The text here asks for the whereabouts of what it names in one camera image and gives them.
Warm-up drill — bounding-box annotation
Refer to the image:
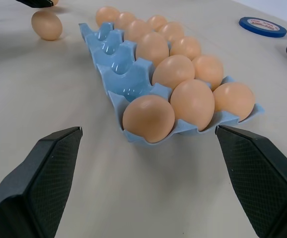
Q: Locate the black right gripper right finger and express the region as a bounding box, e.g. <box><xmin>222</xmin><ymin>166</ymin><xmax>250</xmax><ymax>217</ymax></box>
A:
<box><xmin>215</xmin><ymin>124</ymin><xmax>287</xmax><ymax>238</ymax></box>

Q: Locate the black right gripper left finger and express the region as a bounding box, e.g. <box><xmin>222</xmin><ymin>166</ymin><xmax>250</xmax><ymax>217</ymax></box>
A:
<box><xmin>0</xmin><ymin>126</ymin><xmax>83</xmax><ymax>238</ymax></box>

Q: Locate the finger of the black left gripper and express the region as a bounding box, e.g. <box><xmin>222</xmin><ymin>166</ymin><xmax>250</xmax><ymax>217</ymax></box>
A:
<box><xmin>16</xmin><ymin>0</ymin><xmax>55</xmax><ymax>9</ymax></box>

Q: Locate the blue plastic egg tray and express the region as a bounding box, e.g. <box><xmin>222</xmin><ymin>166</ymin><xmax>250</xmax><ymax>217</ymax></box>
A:
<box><xmin>78</xmin><ymin>21</ymin><xmax>266</xmax><ymax>150</ymax></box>

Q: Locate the blue adhesive tape roll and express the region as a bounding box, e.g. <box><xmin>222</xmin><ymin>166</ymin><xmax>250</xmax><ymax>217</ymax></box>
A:
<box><xmin>238</xmin><ymin>16</ymin><xmax>287</xmax><ymax>39</ymax></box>

